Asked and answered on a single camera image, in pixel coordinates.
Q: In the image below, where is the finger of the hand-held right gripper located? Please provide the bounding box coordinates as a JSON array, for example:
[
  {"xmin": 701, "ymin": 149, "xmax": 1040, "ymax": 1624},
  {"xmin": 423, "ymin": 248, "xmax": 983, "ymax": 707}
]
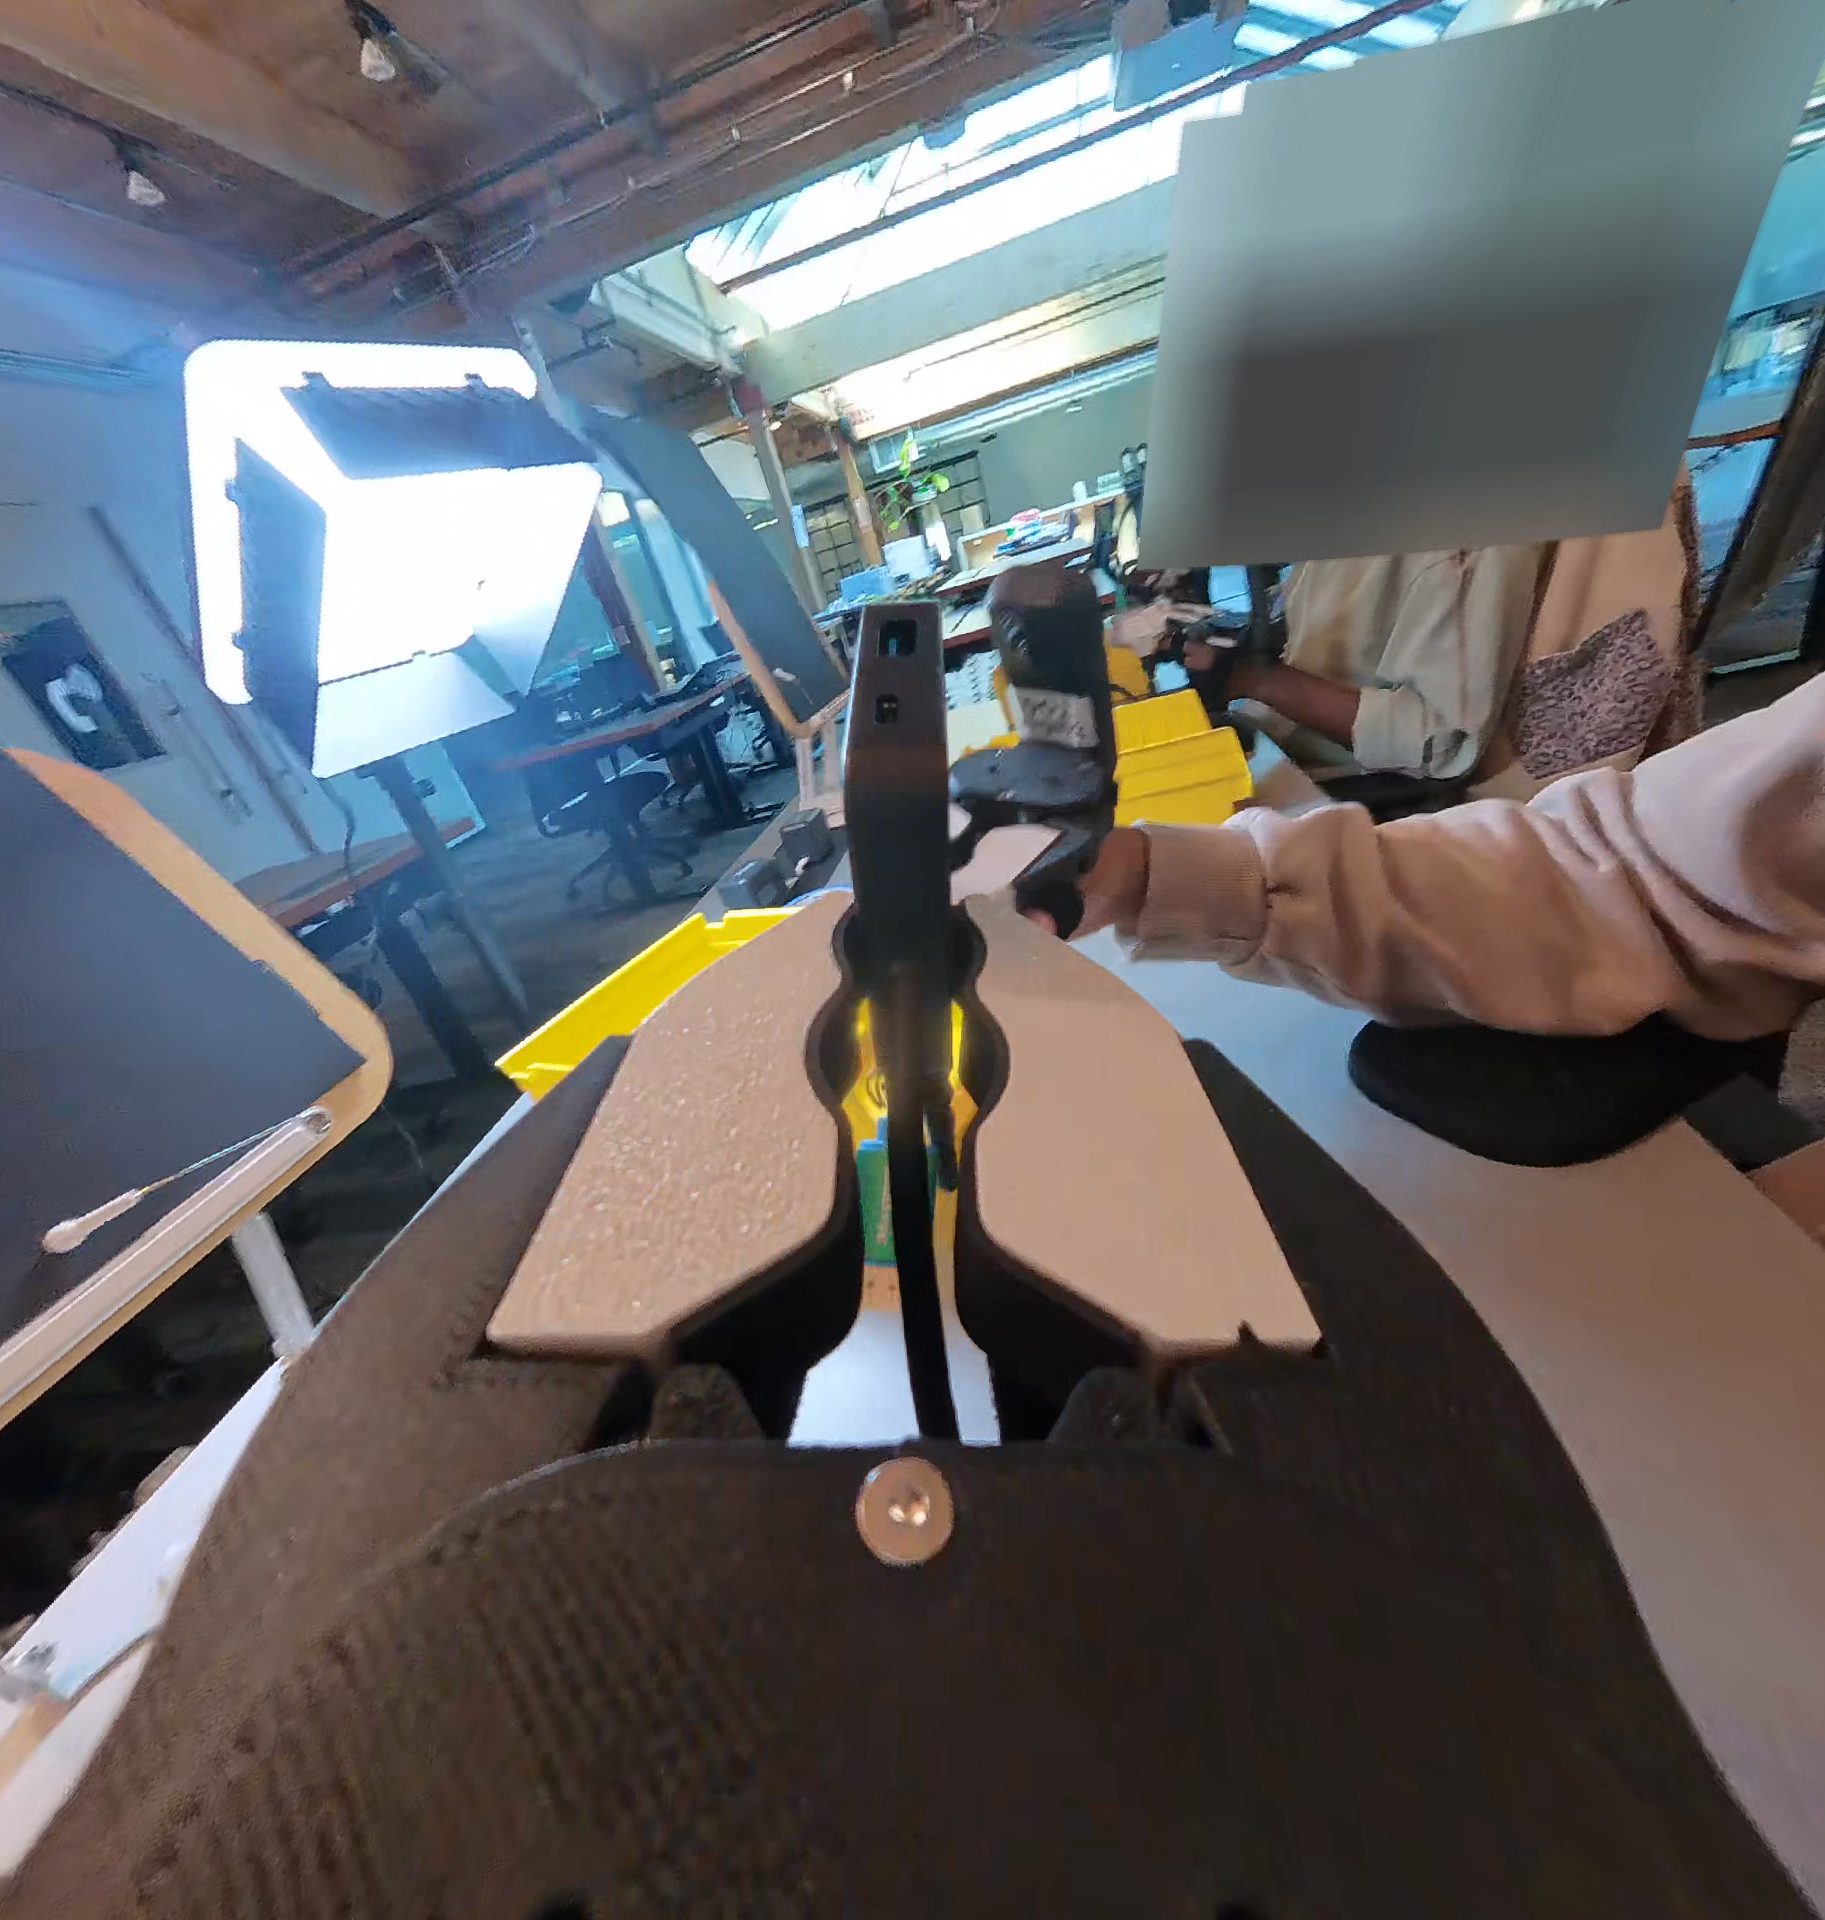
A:
[{"xmin": 949, "ymin": 826, "xmax": 1070, "ymax": 908}]

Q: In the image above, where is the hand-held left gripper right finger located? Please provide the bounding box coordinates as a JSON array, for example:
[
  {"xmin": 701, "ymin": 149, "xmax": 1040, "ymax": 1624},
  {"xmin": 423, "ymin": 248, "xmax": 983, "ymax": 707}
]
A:
[{"xmin": 949, "ymin": 892, "xmax": 1325, "ymax": 1369}]

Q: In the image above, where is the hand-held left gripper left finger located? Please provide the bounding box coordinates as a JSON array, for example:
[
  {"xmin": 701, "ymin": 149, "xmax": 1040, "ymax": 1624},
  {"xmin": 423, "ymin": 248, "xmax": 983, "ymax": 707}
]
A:
[{"xmin": 485, "ymin": 892, "xmax": 869, "ymax": 1369}]

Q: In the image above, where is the black HDMI switch box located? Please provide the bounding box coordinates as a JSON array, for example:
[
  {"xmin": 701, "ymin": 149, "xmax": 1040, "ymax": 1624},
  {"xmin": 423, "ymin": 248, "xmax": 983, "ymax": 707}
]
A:
[{"xmin": 845, "ymin": 598, "xmax": 959, "ymax": 1033}]

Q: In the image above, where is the yellow plastic bin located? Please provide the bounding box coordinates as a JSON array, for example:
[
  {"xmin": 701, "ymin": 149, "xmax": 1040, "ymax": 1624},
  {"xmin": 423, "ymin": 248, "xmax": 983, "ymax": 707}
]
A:
[
  {"xmin": 1108, "ymin": 683, "xmax": 1262, "ymax": 834},
  {"xmin": 497, "ymin": 896, "xmax": 993, "ymax": 1181}
]

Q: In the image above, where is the another person's forearm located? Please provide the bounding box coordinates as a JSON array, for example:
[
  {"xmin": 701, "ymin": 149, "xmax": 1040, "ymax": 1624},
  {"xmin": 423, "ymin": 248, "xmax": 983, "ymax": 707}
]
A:
[{"xmin": 1185, "ymin": 639, "xmax": 1379, "ymax": 757}]

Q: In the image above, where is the person's right forearm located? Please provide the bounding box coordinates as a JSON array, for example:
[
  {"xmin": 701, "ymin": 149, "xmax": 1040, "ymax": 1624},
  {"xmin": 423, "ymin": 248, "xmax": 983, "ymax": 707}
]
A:
[{"xmin": 1108, "ymin": 619, "xmax": 1825, "ymax": 1044}]

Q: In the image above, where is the person's right hand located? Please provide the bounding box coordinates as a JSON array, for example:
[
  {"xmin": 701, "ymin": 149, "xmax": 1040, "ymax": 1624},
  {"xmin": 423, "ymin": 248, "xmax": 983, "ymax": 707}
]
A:
[{"xmin": 1065, "ymin": 821, "xmax": 1160, "ymax": 948}]

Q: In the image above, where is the potted plant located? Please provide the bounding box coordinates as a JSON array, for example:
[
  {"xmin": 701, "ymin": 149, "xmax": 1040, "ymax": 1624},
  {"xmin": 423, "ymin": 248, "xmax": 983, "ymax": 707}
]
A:
[{"xmin": 866, "ymin": 433, "xmax": 966, "ymax": 546}]

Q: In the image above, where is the black office chair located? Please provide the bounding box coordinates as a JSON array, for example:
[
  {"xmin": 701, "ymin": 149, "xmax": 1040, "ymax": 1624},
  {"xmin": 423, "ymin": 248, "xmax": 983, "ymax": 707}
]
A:
[{"xmin": 537, "ymin": 748, "xmax": 714, "ymax": 913}]

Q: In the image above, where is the black foam pad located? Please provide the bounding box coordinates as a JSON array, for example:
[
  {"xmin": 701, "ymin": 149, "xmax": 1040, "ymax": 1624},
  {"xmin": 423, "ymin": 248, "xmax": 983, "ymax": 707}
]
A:
[{"xmin": 1343, "ymin": 1009, "xmax": 1793, "ymax": 1174}]

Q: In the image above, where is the white tipped pin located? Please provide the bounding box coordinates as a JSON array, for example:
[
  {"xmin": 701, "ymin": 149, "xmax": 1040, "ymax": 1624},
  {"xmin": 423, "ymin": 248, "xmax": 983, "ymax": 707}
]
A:
[{"xmin": 44, "ymin": 1113, "xmax": 338, "ymax": 1262}]

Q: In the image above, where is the black panel with wooden rim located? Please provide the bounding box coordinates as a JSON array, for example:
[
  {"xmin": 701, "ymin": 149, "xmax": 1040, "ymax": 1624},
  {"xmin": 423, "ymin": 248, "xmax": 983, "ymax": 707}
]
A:
[{"xmin": 0, "ymin": 718, "xmax": 399, "ymax": 1469}]

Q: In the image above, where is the bright softbox light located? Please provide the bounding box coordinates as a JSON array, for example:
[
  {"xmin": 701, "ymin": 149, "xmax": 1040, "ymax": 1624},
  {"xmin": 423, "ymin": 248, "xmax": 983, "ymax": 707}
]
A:
[{"xmin": 182, "ymin": 337, "xmax": 612, "ymax": 782}]

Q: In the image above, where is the dark wall poster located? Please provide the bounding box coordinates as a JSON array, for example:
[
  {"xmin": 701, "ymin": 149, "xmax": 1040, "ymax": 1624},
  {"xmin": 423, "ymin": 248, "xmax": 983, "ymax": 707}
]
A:
[{"xmin": 0, "ymin": 607, "xmax": 168, "ymax": 772}]

